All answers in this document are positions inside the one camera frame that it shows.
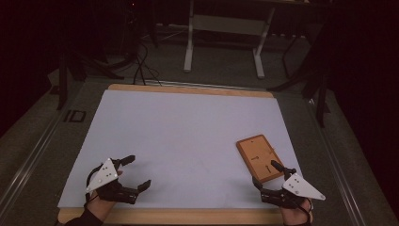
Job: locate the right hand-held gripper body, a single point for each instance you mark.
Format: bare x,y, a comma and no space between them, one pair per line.
301,188

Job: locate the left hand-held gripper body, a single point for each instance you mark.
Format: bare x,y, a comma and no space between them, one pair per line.
105,175

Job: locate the wooden board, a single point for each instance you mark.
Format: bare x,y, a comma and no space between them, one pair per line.
257,150

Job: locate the person's right hand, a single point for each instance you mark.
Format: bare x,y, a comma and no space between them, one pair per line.
295,216

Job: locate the person's left hand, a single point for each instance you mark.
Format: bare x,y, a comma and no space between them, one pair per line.
100,207

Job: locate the wooden table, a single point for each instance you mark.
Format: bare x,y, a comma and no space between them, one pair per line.
188,216

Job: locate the black metal stand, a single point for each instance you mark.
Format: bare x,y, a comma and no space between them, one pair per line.
320,100
62,81

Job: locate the metal floor rail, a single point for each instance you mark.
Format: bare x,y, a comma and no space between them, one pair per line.
338,163
31,157

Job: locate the black rectangular floor frame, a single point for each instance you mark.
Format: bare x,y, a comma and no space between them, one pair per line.
74,116

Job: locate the white metal desk frame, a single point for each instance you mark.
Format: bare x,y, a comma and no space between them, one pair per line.
188,47

